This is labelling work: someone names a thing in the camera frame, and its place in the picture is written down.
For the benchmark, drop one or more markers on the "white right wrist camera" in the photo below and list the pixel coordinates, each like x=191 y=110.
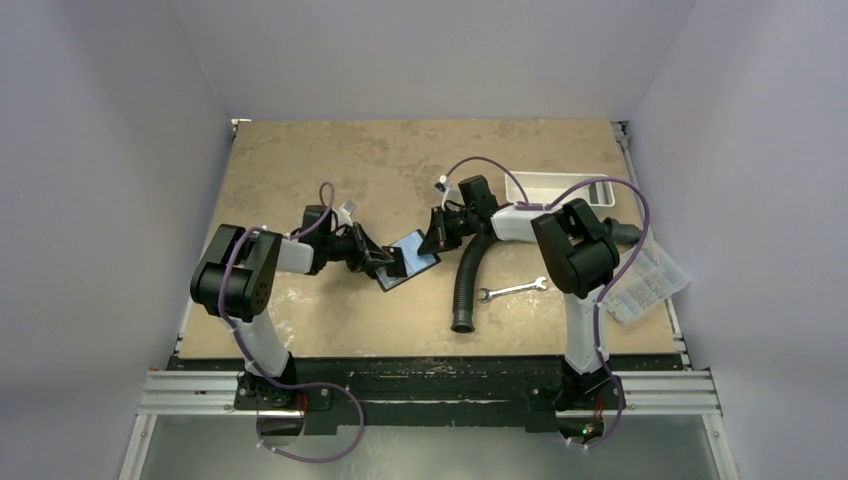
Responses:
x=444 y=188

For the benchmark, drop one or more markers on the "silver open-end wrench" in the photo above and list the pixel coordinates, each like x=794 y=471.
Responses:
x=486 y=295

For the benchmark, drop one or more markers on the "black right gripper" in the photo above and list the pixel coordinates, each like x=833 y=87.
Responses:
x=441 y=227

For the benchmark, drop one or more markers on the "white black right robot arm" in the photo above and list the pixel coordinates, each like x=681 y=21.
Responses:
x=578 y=251

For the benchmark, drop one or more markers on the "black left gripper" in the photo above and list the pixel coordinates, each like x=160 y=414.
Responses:
x=373 y=257

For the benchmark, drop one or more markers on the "black aluminium base frame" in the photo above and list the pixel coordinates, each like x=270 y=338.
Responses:
x=511 y=392

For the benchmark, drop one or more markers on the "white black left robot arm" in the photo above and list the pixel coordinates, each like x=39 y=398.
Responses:
x=234 y=278

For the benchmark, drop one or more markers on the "clear plastic organizer box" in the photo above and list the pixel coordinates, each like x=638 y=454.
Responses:
x=652 y=278

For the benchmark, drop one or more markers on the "black leather card holder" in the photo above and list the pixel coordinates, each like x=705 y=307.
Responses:
x=408 y=263

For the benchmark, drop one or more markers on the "white plastic tray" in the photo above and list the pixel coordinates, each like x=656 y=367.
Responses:
x=541 y=188

